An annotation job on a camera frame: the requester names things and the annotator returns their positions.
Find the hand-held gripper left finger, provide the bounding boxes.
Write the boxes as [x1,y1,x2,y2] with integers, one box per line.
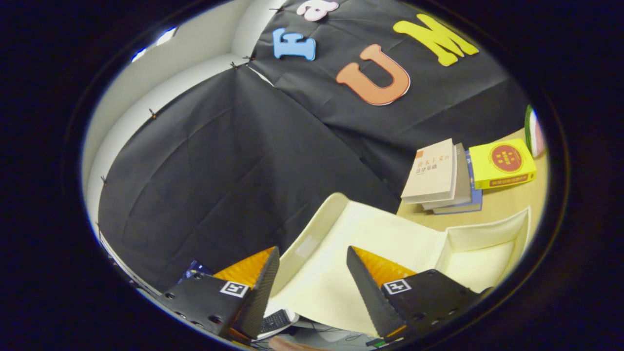
[156,246,281,342]

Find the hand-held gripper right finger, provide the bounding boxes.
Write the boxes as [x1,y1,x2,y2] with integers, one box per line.
[347,246,493,342]

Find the cream fabric storage box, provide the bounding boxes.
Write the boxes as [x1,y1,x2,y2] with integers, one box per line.
[266,193,532,337]

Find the black keyboard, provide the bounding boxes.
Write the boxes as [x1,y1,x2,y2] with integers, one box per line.
[253,309,299,339]

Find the dark blue packet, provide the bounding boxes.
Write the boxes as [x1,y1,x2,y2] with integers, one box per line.
[180,260,214,282]

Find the black backdrop cloth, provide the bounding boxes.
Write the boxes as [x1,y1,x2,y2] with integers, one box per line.
[97,0,532,293]

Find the beige book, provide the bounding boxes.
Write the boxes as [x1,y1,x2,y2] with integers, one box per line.
[401,138,458,204]

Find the blue book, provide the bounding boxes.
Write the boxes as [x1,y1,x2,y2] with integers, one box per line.
[433,150,483,215]

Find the grey book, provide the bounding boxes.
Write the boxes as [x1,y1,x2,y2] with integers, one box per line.
[422,143,473,211]

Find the yellow book with red circle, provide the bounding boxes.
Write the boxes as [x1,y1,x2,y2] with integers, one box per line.
[469,138,537,190]

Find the watermelon slice plush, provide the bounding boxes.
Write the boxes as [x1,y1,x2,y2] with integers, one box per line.
[525,104,546,158]

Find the long ceiling light panel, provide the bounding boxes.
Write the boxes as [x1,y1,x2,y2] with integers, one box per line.
[155,27,177,47]

